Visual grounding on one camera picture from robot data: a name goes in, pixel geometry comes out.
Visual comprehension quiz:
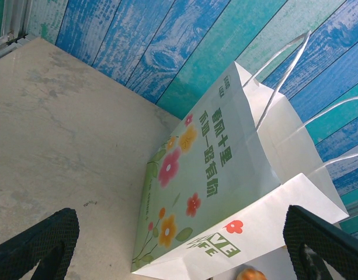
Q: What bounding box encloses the white printed paper bag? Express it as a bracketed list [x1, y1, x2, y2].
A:
[131, 29, 358, 280]

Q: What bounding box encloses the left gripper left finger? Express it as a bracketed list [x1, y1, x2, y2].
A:
[0, 207, 80, 280]

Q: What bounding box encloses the metal corner post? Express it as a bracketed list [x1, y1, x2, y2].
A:
[0, 0, 32, 40]

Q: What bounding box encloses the orange ring fake donut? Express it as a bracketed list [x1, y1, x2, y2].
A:
[236, 267, 269, 280]

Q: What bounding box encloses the metal table side rail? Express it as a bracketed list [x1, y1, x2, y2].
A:
[0, 33, 29, 64]

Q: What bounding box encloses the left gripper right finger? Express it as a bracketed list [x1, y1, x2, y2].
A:
[283, 205, 358, 280]

